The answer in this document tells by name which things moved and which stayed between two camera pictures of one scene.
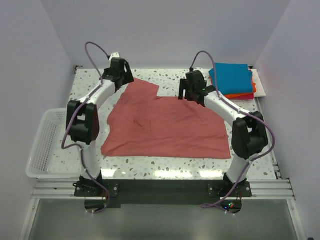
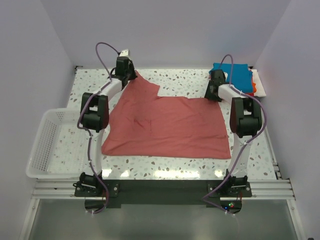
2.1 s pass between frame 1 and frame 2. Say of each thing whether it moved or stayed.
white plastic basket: stayed
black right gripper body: moved
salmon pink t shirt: stayed
